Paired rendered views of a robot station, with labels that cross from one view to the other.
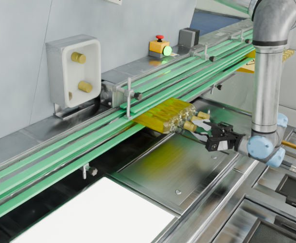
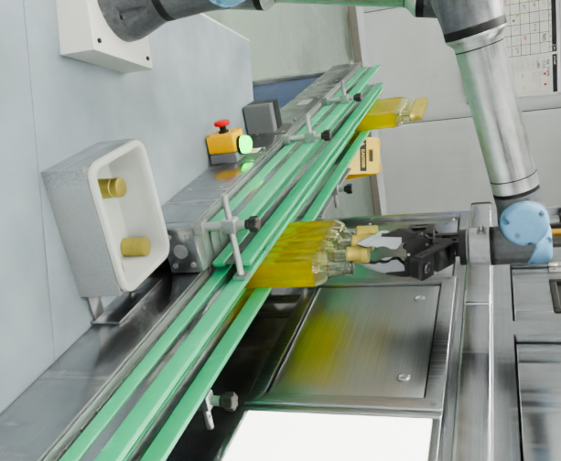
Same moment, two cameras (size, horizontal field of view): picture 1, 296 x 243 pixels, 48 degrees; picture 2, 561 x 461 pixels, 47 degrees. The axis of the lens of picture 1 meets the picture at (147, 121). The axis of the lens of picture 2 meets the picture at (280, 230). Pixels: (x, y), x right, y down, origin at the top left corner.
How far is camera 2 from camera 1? 0.30 m
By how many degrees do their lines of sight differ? 15
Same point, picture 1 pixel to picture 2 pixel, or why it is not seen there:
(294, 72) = (402, 163)
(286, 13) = not seen: outside the picture
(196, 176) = (414, 339)
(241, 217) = (537, 375)
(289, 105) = not seen: hidden behind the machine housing
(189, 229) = (473, 429)
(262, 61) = (480, 63)
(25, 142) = (73, 391)
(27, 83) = (29, 266)
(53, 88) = (80, 265)
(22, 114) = (37, 337)
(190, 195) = (429, 372)
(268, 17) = not seen: outside the picture
